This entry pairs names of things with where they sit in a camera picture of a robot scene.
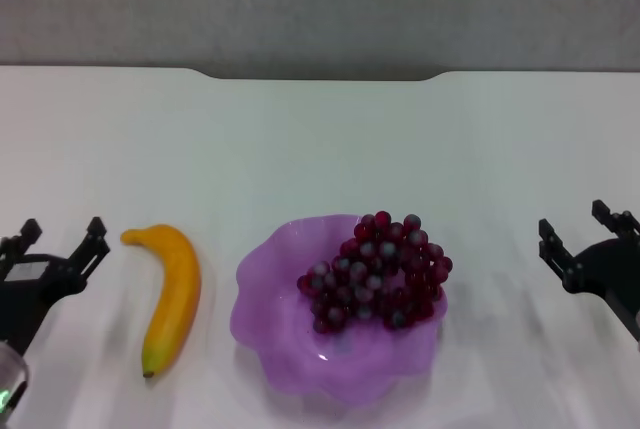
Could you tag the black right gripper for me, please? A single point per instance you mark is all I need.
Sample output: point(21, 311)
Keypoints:
point(615, 269)

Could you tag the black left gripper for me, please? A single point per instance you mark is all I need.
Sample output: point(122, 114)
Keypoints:
point(30, 294)

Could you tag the yellow banana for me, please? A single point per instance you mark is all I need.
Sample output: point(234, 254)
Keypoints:
point(172, 289)

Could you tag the dark red grape bunch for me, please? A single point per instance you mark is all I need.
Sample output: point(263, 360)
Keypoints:
point(380, 274)

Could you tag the purple scalloped plastic bowl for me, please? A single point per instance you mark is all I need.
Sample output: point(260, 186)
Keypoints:
point(320, 354)

